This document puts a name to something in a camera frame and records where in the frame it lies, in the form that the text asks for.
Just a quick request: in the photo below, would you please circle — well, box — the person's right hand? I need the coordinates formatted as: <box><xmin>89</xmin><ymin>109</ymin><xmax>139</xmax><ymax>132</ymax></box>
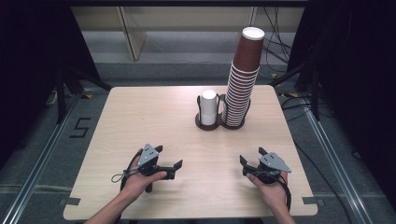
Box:
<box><xmin>246</xmin><ymin>171</ymin><xmax>290</xmax><ymax>215</ymax></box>

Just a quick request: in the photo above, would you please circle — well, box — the aluminium floor rail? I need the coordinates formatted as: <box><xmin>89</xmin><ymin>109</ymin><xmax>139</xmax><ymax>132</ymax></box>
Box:
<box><xmin>302</xmin><ymin>98</ymin><xmax>376</xmax><ymax>224</ymax></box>
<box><xmin>0</xmin><ymin>89</ymin><xmax>87</xmax><ymax>224</ymax></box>

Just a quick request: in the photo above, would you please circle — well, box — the dark brown double cup holder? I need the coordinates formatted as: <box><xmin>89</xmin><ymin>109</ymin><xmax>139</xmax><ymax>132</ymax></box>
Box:
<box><xmin>194</xmin><ymin>92</ymin><xmax>251</xmax><ymax>131</ymax></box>

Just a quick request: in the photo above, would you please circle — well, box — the person's left hand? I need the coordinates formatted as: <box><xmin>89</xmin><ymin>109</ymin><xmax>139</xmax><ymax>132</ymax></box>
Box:
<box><xmin>119</xmin><ymin>148</ymin><xmax>168</xmax><ymax>203</ymax></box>

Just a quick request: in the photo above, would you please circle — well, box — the black tape floor numeral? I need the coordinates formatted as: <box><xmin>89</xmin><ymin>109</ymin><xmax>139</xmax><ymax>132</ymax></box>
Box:
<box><xmin>68</xmin><ymin>117</ymin><xmax>92</xmax><ymax>139</ymax></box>

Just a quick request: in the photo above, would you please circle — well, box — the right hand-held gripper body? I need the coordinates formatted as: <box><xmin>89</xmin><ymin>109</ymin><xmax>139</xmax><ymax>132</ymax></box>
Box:
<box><xmin>242</xmin><ymin>151</ymin><xmax>292</xmax><ymax>185</ymax></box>

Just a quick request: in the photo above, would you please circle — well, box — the black floor cable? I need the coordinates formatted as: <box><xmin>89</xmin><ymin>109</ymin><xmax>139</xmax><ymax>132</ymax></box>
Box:
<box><xmin>279</xmin><ymin>92</ymin><xmax>354</xmax><ymax>224</ymax></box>

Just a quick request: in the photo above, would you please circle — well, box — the black metal stand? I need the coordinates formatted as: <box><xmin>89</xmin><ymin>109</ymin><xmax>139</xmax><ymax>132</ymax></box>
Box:
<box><xmin>53</xmin><ymin>64</ymin><xmax>114</xmax><ymax>125</ymax></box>
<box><xmin>269</xmin><ymin>46</ymin><xmax>322</xmax><ymax>121</ymax></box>

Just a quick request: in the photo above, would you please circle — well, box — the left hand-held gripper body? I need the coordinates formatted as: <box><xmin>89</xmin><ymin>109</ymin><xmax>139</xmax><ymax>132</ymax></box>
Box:
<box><xmin>135</xmin><ymin>143</ymin><xmax>176</xmax><ymax>181</ymax></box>

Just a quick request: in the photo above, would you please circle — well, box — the stack of brown cups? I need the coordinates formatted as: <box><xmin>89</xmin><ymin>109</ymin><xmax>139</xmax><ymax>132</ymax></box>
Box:
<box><xmin>221</xmin><ymin>60</ymin><xmax>262</xmax><ymax>128</ymax></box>

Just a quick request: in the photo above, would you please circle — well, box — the dark curtain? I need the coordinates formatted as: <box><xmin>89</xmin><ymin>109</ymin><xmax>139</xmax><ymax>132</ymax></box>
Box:
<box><xmin>0</xmin><ymin>0</ymin><xmax>101</xmax><ymax>169</ymax></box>
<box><xmin>286</xmin><ymin>0</ymin><xmax>396</xmax><ymax>209</ymax></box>

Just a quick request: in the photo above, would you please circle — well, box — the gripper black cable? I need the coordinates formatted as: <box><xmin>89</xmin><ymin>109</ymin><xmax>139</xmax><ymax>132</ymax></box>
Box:
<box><xmin>110</xmin><ymin>148</ymin><xmax>144</xmax><ymax>192</ymax></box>
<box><xmin>277</xmin><ymin>176</ymin><xmax>292</xmax><ymax>213</ymax></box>

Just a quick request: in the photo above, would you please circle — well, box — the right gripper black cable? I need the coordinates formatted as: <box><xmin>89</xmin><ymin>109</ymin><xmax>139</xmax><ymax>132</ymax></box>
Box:
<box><xmin>277</xmin><ymin>176</ymin><xmax>292</xmax><ymax>213</ymax></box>

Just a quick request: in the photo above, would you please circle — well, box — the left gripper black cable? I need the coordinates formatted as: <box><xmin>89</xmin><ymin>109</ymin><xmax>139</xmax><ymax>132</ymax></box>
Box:
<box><xmin>110</xmin><ymin>148</ymin><xmax>144</xmax><ymax>192</ymax></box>

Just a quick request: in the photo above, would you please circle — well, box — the brown white-lined paper cup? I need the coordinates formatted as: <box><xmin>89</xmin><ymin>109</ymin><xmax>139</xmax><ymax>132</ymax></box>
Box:
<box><xmin>232</xmin><ymin>26</ymin><xmax>266</xmax><ymax>74</ymax></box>

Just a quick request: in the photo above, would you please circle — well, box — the bundle of black cables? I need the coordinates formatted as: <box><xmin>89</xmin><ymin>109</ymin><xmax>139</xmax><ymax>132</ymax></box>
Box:
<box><xmin>261</xmin><ymin>6</ymin><xmax>294</xmax><ymax>64</ymax></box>

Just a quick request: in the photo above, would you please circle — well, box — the grey tape strip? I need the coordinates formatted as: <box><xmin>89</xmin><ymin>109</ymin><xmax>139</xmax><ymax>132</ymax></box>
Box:
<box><xmin>58</xmin><ymin>196</ymin><xmax>82</xmax><ymax>207</ymax></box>
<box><xmin>301</xmin><ymin>196</ymin><xmax>325</xmax><ymax>207</ymax></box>

